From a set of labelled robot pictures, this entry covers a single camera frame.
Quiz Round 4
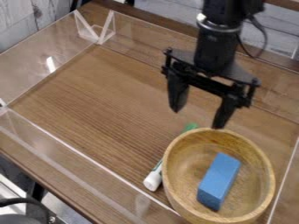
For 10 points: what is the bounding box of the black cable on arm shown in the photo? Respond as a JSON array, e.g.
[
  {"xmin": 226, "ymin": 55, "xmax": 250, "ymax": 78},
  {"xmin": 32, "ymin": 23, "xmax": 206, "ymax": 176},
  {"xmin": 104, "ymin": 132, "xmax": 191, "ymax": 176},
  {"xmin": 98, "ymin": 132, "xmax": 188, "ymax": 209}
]
[{"xmin": 237, "ymin": 14, "xmax": 270, "ymax": 60}]

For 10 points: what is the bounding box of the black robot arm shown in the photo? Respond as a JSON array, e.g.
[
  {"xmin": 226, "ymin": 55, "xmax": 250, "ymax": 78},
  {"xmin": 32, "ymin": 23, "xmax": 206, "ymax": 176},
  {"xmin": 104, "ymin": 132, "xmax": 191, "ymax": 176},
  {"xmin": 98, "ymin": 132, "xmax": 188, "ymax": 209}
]
[{"xmin": 162, "ymin": 0, "xmax": 265, "ymax": 130}]

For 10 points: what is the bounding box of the white green marker pen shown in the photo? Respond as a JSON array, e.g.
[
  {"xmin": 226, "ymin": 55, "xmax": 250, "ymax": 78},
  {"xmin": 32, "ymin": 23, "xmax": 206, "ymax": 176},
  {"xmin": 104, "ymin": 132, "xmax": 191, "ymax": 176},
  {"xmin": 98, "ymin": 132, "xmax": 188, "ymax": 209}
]
[{"xmin": 143, "ymin": 122, "xmax": 200, "ymax": 193}]

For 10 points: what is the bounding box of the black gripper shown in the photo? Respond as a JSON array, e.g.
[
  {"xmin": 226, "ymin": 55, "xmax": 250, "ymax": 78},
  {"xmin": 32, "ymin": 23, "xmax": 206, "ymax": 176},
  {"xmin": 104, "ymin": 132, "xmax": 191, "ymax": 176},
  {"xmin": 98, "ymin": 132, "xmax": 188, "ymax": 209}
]
[{"xmin": 162, "ymin": 27, "xmax": 261, "ymax": 129}]

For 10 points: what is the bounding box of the black metal table leg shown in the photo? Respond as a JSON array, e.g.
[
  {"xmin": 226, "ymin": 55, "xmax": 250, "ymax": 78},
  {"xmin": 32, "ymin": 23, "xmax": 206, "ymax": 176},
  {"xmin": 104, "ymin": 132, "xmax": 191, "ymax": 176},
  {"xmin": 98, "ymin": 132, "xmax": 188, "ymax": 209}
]
[{"xmin": 32, "ymin": 182, "xmax": 46, "ymax": 201}]

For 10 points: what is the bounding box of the black cable bottom left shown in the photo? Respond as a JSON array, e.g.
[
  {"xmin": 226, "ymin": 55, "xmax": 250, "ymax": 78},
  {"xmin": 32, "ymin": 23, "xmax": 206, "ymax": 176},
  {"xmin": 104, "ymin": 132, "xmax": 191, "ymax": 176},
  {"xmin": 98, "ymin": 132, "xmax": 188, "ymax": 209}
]
[{"xmin": 0, "ymin": 197, "xmax": 51, "ymax": 224}]

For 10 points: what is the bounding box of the brown wooden bowl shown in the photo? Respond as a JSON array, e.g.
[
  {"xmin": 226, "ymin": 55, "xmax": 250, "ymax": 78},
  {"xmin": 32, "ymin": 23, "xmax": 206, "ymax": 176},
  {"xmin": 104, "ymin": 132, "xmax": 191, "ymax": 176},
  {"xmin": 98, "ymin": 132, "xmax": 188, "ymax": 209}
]
[{"xmin": 163, "ymin": 128, "xmax": 277, "ymax": 224}]

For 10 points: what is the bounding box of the blue rectangular block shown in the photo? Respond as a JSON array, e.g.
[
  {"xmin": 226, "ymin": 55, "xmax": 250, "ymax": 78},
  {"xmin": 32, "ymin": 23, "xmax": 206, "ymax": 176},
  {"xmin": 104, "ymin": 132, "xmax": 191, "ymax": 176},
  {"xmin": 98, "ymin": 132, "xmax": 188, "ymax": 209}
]
[{"xmin": 196, "ymin": 153, "xmax": 241, "ymax": 211}]

